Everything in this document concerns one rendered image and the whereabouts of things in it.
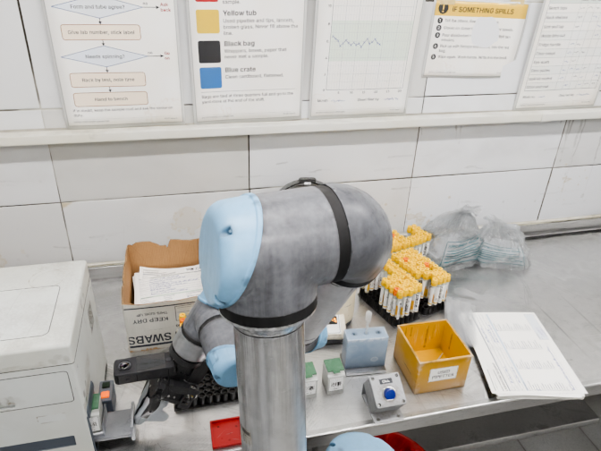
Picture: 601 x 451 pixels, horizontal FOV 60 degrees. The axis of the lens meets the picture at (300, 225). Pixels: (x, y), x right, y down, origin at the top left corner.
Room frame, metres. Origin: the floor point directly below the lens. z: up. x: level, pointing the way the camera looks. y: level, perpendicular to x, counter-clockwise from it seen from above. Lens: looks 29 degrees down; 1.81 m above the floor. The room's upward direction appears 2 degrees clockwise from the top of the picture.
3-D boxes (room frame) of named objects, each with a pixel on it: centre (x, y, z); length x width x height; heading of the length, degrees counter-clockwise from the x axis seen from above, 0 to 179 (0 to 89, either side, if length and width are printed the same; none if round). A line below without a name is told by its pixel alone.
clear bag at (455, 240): (1.48, -0.49, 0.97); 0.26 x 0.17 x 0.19; 119
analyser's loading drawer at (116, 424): (0.71, 0.42, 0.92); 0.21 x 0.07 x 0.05; 105
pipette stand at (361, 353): (0.96, -0.17, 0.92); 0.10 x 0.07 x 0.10; 100
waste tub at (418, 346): (0.95, -0.33, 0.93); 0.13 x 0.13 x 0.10; 14
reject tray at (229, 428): (0.74, 0.14, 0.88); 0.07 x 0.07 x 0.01; 15
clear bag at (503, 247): (1.49, -0.66, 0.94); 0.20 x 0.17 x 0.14; 80
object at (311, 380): (0.87, -0.03, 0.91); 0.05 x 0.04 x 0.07; 15
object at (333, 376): (0.89, -0.09, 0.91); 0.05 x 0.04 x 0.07; 15
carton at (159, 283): (1.14, 0.33, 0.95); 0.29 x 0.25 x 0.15; 15
